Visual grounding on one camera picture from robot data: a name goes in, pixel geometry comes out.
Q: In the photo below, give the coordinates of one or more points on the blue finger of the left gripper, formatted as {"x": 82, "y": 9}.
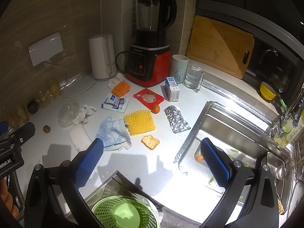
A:
{"x": 3, "y": 127}

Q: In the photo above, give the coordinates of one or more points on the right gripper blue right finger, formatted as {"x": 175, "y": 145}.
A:
{"x": 217, "y": 163}

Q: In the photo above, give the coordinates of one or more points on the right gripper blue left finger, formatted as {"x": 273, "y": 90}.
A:
{"x": 85, "y": 162}

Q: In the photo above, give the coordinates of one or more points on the brown walnut shell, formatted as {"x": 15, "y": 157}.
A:
{"x": 46, "y": 129}

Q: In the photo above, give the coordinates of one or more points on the white paper tissue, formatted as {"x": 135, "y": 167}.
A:
{"x": 84, "y": 113}

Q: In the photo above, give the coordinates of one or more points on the clear plastic bag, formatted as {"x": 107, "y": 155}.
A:
{"x": 68, "y": 113}

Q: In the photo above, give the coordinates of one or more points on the silver blister pack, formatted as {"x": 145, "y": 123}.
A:
{"x": 176, "y": 120}

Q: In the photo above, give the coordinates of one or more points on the bread slice piece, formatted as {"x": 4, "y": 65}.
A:
{"x": 150, "y": 142}

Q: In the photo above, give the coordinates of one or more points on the yellow foam fruit net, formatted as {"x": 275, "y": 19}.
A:
{"x": 139, "y": 122}

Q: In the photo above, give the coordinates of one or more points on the blue white wipes packet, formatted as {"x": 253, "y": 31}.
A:
{"x": 114, "y": 103}

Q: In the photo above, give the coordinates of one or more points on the orange foam fruit net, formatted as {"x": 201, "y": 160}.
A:
{"x": 121, "y": 89}

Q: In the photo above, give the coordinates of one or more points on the red snack packet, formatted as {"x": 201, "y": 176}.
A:
{"x": 148, "y": 98}

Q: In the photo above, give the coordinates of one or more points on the small blue white carton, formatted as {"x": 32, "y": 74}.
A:
{"x": 172, "y": 89}

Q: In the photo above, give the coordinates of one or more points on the green perforated trash basket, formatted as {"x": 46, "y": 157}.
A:
{"x": 122, "y": 211}

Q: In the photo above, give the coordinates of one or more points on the person left hand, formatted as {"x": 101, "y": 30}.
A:
{"x": 7, "y": 198}

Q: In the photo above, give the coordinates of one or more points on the food container in sink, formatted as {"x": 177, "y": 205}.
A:
{"x": 199, "y": 157}

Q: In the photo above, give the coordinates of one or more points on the dark round jar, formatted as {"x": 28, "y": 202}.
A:
{"x": 33, "y": 106}

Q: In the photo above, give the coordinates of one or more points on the stainless steel sink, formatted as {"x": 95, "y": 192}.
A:
{"x": 241, "y": 140}

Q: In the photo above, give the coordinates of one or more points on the amber glass teapot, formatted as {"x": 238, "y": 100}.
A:
{"x": 44, "y": 98}

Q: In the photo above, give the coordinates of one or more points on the metal spoon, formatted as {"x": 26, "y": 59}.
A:
{"x": 281, "y": 171}

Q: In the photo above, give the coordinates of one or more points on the chrome faucet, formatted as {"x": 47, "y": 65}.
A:
{"x": 293, "y": 112}

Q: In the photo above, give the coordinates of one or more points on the dish soap bottle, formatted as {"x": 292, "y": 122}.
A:
{"x": 290, "y": 130}

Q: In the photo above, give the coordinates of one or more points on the small orange fruit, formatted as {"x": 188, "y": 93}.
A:
{"x": 155, "y": 109}

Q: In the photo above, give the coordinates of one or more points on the yellow bowl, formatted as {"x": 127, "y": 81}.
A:
{"x": 267, "y": 92}

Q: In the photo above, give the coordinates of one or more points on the crumpled white tissue by kettle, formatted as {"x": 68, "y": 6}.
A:
{"x": 116, "y": 80}

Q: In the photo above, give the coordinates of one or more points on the white electric kettle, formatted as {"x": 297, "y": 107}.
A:
{"x": 102, "y": 56}

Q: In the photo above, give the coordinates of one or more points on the clear glass mug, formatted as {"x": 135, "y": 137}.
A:
{"x": 193, "y": 77}

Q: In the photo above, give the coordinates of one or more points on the white ceramic cup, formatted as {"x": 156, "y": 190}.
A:
{"x": 178, "y": 67}

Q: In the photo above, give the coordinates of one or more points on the red black blender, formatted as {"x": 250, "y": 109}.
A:
{"x": 149, "y": 56}

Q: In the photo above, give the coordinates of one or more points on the bamboo cutting board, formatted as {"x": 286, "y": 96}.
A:
{"x": 220, "y": 45}

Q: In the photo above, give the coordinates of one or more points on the white wall socket cover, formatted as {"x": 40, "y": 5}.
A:
{"x": 45, "y": 48}

